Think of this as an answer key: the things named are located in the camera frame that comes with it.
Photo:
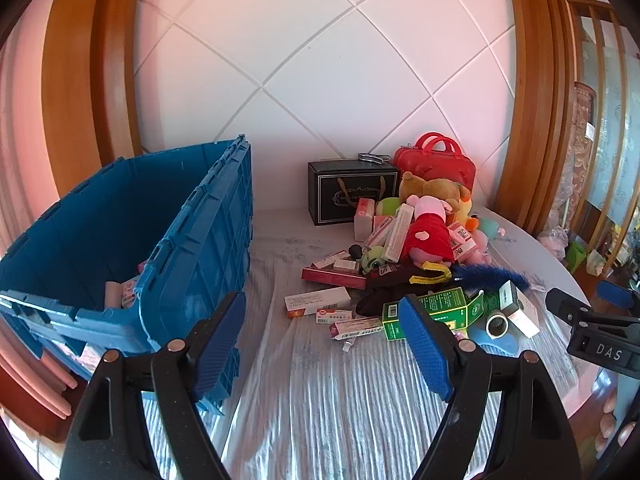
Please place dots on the pink pig plush red dress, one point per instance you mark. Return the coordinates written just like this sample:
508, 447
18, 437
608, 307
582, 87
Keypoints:
427, 232

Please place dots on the yellow plastic hanger clip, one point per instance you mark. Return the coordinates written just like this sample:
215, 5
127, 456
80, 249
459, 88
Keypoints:
432, 276

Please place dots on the pink pig plush teal shirt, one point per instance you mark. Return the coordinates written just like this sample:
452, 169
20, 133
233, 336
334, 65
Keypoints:
492, 227

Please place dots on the white orange medicine box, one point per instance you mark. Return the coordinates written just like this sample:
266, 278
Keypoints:
317, 301

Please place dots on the pink tissue pack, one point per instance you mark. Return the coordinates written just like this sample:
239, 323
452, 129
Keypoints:
462, 240

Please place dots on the tall white pink box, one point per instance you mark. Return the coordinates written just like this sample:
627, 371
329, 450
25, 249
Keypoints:
397, 232

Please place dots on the small green medicine box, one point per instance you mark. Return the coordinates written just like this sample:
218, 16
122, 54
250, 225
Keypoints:
395, 322

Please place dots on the curved wooden frame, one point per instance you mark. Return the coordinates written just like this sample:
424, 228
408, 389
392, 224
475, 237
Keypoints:
85, 60
535, 85

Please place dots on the pink white ointment tube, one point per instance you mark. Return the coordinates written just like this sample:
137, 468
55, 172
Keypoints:
357, 327

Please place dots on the dark red long box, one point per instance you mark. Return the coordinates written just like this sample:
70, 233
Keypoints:
330, 276

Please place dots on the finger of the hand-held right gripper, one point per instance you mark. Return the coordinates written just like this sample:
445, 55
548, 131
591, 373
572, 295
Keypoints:
617, 294
567, 302

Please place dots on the light blue plastic object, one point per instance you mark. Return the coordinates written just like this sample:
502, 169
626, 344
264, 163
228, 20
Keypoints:
500, 347

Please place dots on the pink plastic bag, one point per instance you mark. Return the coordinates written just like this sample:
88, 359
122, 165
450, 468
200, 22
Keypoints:
552, 242

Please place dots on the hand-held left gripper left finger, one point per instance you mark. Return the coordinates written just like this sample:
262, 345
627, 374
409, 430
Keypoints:
220, 342

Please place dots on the blue plastic crate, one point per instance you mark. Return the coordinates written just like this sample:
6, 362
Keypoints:
100, 220

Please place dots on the green monster plush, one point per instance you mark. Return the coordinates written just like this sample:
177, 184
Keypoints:
372, 259

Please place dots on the wooden lattice partition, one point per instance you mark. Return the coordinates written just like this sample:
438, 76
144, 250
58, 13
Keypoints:
612, 110

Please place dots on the white red leaning box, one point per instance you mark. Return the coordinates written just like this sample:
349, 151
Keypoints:
382, 230

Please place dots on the large green medicine box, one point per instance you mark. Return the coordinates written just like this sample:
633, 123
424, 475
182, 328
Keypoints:
445, 305

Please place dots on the silver tape roll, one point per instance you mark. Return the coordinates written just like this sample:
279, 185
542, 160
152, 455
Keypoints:
496, 326

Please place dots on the patterned curtain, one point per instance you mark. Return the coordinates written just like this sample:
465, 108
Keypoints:
575, 160

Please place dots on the green plastic object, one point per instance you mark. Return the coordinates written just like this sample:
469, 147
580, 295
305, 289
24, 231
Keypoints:
576, 257

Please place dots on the red toy suitcase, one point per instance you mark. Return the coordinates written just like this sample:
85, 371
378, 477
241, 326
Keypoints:
450, 165

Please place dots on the yellow duck plush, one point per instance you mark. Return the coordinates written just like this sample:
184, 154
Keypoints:
462, 215

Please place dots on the black round cap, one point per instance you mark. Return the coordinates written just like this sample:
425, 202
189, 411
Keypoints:
355, 250

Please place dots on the black gift box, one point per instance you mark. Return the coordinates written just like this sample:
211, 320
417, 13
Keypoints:
335, 190

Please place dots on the small white red box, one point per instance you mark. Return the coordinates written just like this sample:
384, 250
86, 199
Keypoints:
334, 316

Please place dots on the blue feather wand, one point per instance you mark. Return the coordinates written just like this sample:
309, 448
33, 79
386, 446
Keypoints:
490, 275

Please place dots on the small pink white box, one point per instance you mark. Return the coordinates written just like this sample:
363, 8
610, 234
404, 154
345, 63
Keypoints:
327, 260

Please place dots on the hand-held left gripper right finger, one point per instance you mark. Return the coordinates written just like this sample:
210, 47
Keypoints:
425, 350

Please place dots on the pink white upright box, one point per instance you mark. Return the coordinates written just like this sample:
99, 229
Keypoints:
364, 220

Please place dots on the brown teddy bear plush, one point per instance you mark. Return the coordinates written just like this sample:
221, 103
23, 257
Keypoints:
435, 187

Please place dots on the white black box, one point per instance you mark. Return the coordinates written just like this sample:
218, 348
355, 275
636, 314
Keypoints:
515, 305

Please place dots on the light green round object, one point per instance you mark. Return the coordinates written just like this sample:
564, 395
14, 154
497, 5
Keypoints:
387, 206

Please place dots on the metal clip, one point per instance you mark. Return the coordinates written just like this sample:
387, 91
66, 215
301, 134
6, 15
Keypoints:
372, 157

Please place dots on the dark maroon cloth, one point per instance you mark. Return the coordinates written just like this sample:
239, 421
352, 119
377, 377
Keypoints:
385, 292

